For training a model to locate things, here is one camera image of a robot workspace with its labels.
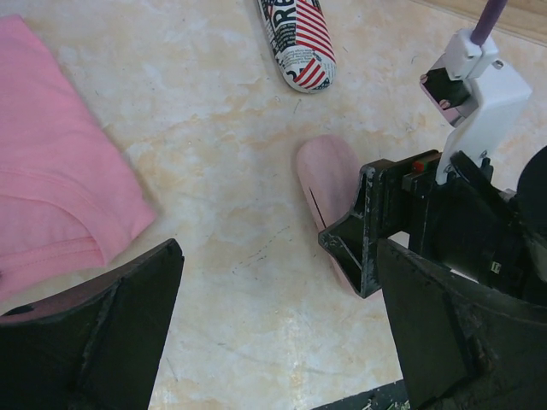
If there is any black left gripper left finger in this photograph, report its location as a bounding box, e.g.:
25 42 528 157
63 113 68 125
1 239 185 409

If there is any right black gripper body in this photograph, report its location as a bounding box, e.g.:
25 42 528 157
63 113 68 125
375 150 546 306

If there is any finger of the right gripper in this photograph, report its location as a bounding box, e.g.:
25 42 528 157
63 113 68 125
319 164 380 298

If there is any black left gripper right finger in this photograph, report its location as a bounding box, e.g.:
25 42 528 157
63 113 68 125
378 239 546 409

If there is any pink glasses case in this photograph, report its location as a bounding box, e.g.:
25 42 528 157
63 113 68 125
296 135 362 295

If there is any flag print glasses case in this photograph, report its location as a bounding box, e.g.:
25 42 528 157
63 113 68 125
257 0 337 94

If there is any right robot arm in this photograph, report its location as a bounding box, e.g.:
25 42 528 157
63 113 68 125
319 150 546 409

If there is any pink folded cloth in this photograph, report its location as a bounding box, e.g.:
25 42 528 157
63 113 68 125
1 15 155 298

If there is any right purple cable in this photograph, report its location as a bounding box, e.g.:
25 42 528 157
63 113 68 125
472 0 509 46

